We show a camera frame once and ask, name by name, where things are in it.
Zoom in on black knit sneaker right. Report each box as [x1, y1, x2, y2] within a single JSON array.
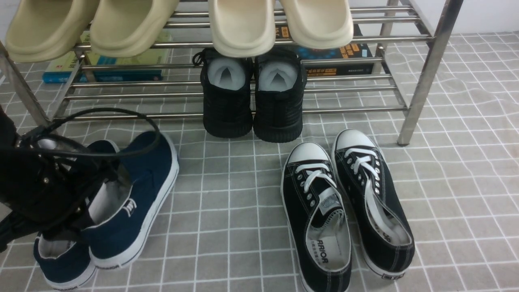
[[253, 47, 307, 144]]

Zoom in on black cable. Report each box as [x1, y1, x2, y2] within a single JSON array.
[[0, 107, 161, 252]]

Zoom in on black knit sneaker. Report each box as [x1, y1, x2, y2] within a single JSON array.
[[253, 47, 307, 144], [192, 48, 253, 138]]

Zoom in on black white canvas sneaker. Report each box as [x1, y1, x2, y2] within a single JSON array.
[[331, 129, 415, 280], [280, 142, 352, 292]]

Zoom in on black white canvas sneaker left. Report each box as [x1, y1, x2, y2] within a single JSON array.
[[280, 142, 352, 292]]

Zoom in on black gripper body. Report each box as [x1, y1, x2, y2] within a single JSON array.
[[1, 127, 119, 228]]

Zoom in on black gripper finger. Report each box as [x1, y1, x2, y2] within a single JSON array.
[[41, 211, 94, 242]]

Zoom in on black knit sneaker left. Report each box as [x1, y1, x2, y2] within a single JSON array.
[[192, 48, 253, 138]]

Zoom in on black orange book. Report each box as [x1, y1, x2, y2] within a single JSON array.
[[276, 43, 375, 77]]

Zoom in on stainless steel shoe rack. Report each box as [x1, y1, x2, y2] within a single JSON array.
[[1, 0, 462, 146]]

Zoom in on cream slipper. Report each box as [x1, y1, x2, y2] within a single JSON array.
[[208, 0, 276, 58], [280, 0, 354, 49]]

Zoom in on beige slipper far left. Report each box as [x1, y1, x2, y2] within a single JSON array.
[[5, 0, 99, 63]]

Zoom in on beige slipper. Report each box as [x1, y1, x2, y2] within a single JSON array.
[[90, 0, 179, 58], [5, 0, 99, 63]]

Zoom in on black white canvas sneaker right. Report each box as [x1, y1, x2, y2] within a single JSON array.
[[331, 129, 415, 280]]

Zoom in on navy canvas shoe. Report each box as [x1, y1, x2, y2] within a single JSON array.
[[81, 134, 180, 270], [34, 157, 120, 291]]

